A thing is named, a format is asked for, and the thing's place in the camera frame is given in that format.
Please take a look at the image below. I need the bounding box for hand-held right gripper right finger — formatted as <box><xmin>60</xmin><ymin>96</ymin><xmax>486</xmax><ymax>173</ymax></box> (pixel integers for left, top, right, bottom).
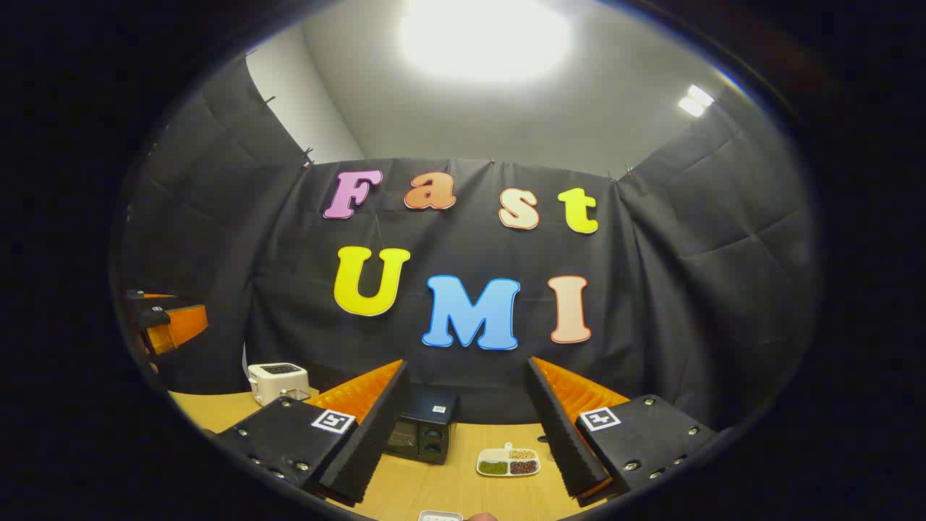
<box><xmin>526</xmin><ymin>356</ymin><xmax>721</xmax><ymax>500</ymax></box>

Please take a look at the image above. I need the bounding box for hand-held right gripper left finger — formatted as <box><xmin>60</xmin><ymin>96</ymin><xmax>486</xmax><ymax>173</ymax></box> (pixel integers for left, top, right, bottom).
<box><xmin>210</xmin><ymin>360</ymin><xmax>410</xmax><ymax>507</ymax></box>

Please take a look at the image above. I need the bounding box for black electric oven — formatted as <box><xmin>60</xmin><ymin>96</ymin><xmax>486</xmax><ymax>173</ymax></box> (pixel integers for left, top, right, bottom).
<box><xmin>383</xmin><ymin>384</ymin><xmax>461</xmax><ymax>465</ymax></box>

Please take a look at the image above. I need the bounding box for white divided dish of beans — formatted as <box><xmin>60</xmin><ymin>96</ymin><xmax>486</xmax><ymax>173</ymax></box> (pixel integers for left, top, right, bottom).
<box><xmin>476</xmin><ymin>443</ymin><xmax>541</xmax><ymax>478</ymax></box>

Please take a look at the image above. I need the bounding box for white toaster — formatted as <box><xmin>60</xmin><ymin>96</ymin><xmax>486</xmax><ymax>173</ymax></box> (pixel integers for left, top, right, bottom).
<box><xmin>247</xmin><ymin>363</ymin><xmax>312</xmax><ymax>406</ymax></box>

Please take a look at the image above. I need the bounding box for black backdrop cloth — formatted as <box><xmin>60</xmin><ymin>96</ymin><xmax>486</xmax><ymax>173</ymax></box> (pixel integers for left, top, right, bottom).
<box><xmin>119</xmin><ymin>54</ymin><xmax>822</xmax><ymax>435</ymax></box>

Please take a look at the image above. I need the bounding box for small ceiling lamp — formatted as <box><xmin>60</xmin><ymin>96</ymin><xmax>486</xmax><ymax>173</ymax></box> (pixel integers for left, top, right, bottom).
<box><xmin>677</xmin><ymin>84</ymin><xmax>715</xmax><ymax>118</ymax></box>

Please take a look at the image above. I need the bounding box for large ceiling lamp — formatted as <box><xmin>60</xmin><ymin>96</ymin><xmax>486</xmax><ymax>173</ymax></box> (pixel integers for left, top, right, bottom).
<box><xmin>398</xmin><ymin>0</ymin><xmax>572</xmax><ymax>84</ymax></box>

